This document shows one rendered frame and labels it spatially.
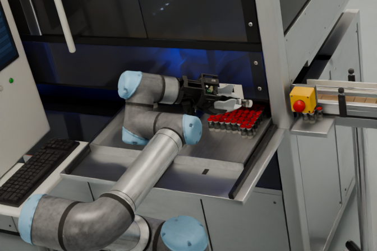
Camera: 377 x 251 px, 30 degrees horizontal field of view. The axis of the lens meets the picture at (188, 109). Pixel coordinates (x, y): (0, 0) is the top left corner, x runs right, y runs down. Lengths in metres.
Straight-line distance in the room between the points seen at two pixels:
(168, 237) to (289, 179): 0.82
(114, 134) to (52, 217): 1.09
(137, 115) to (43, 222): 0.42
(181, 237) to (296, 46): 0.90
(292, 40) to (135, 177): 0.98
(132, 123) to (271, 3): 0.66
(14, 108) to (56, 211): 1.21
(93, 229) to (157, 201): 1.43
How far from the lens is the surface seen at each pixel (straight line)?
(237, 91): 2.45
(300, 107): 2.35
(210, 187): 2.25
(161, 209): 2.99
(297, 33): 2.48
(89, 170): 2.49
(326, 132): 2.43
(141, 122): 1.84
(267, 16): 2.27
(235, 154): 2.38
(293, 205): 2.68
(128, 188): 1.62
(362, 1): 5.57
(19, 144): 2.81
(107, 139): 2.62
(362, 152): 2.62
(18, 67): 2.76
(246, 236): 2.88
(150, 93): 1.86
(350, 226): 3.39
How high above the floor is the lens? 2.23
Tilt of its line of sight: 30 degrees down
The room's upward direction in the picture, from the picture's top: 12 degrees counter-clockwise
